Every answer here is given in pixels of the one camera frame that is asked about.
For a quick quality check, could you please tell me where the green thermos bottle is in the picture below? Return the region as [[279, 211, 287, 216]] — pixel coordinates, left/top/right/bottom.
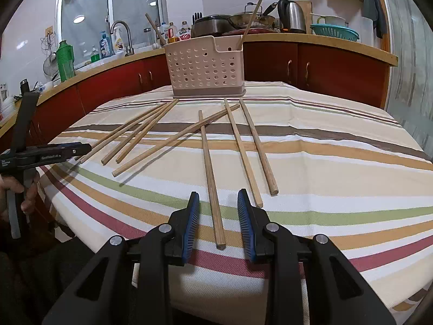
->
[[55, 40, 76, 82]]

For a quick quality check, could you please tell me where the white spray cleaner bottle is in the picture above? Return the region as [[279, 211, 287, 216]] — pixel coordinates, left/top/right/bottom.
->
[[110, 26, 125, 55]]

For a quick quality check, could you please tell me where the white plastic container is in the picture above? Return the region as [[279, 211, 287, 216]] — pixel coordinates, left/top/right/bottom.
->
[[360, 17, 375, 46]]

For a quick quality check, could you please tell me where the wooden cutting board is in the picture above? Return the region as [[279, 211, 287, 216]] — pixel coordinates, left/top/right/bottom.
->
[[299, 1, 312, 34]]

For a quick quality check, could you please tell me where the teal plastic colander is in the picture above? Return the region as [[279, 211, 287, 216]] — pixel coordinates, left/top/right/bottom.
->
[[309, 24, 360, 43]]

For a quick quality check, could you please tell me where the pink perforated utensil holder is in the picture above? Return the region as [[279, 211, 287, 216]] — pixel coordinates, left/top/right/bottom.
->
[[164, 35, 246, 99]]

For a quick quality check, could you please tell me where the steel wok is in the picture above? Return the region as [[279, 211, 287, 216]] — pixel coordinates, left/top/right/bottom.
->
[[227, 3, 278, 30]]

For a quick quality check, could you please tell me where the red induction cooker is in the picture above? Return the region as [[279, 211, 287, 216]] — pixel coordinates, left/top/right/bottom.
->
[[221, 26, 281, 36]]

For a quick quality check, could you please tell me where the red kitchen base cabinet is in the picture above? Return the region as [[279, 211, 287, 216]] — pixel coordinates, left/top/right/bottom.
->
[[0, 41, 391, 163]]

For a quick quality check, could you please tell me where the white enamel basin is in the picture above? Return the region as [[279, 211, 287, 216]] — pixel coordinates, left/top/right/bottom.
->
[[309, 13, 349, 28]]

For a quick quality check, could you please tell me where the steel electric kettle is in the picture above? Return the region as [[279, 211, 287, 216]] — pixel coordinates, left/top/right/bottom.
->
[[277, 0, 307, 34]]

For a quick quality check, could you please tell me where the dark blue hanging cloth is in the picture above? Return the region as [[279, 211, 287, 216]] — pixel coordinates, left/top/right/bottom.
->
[[362, 0, 388, 39]]

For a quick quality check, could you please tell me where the aluminium sliding window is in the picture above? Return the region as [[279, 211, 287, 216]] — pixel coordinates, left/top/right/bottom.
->
[[56, 0, 166, 72]]

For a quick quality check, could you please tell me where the grey rice cooker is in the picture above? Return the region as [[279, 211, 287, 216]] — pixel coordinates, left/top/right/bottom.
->
[[191, 14, 234, 38]]

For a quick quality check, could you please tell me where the person's left hand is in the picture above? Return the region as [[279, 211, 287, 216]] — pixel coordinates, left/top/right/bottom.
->
[[0, 175, 38, 224]]

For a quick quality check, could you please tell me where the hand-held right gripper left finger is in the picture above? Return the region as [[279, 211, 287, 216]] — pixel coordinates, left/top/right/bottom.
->
[[42, 191, 200, 325]]

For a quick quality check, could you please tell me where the blue dish soap bottle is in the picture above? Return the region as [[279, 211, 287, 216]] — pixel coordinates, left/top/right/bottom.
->
[[99, 30, 111, 59]]

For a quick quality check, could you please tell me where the hanging mesh strainer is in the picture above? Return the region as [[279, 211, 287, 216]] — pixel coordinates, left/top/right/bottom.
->
[[42, 32, 59, 79]]

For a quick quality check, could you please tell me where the glass door with wooden frame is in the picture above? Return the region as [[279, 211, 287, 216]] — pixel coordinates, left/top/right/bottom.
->
[[372, 0, 433, 156]]

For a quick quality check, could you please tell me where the striped tablecloth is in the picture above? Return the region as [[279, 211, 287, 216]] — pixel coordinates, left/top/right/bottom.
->
[[35, 81, 433, 325]]

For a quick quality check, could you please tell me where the person's dark clothing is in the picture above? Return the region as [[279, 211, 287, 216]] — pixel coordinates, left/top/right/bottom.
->
[[0, 223, 102, 325]]

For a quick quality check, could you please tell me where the steel sink faucet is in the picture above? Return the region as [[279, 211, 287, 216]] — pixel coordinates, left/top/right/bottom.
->
[[110, 20, 135, 57]]

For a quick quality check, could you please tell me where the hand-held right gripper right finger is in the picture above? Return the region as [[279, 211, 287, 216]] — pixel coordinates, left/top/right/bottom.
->
[[237, 188, 396, 325]]

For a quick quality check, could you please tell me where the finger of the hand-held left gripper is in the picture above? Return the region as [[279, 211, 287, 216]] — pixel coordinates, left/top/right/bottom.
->
[[63, 143, 93, 160]]

